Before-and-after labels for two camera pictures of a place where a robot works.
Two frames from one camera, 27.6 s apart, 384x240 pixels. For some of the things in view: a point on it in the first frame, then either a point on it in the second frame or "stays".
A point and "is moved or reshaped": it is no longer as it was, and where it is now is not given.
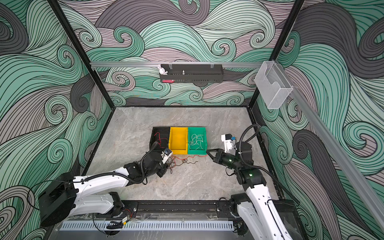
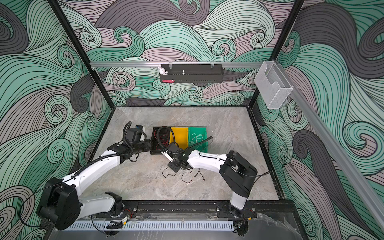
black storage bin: x=161 y=135 stays
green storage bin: x=197 y=140 stays
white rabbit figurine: x=162 y=70 stays
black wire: x=172 y=164 is moved or reshaped
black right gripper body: x=229 y=160 -> x=174 y=165
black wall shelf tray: x=193 y=73 stays
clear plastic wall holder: x=272 y=85 stays
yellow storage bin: x=178 y=140 stays
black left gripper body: x=161 y=170 -> x=144 y=146
